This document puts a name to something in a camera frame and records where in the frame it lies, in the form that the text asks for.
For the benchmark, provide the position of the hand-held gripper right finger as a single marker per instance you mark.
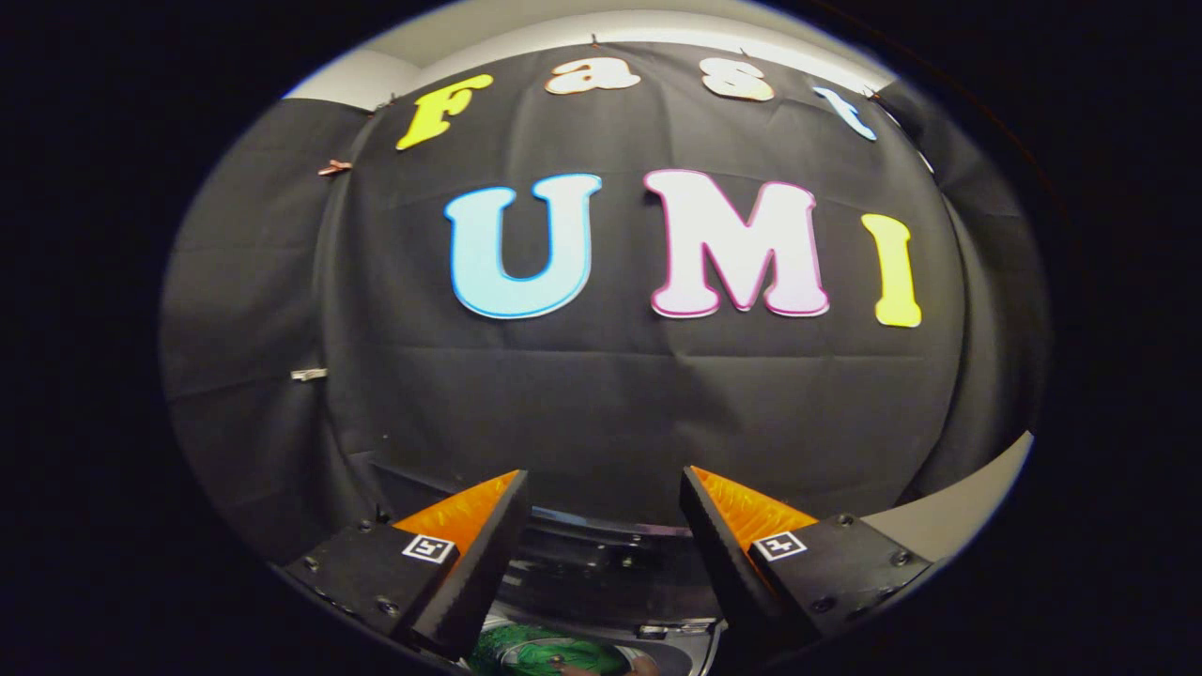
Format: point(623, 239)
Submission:
point(728, 563)

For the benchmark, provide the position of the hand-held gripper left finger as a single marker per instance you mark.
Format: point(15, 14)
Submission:
point(484, 573)

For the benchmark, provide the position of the green polo shirt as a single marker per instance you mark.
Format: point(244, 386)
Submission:
point(535, 652)

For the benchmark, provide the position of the small washing machine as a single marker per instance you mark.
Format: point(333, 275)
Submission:
point(681, 648)

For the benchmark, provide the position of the dark washing machine lid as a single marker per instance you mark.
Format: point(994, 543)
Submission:
point(601, 573)

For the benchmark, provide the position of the black backdrop cloth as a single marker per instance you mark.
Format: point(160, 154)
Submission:
point(610, 404)

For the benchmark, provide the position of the silver spring clip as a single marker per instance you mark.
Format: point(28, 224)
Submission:
point(308, 374)

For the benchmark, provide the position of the copper spring clip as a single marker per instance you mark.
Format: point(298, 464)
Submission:
point(333, 168)

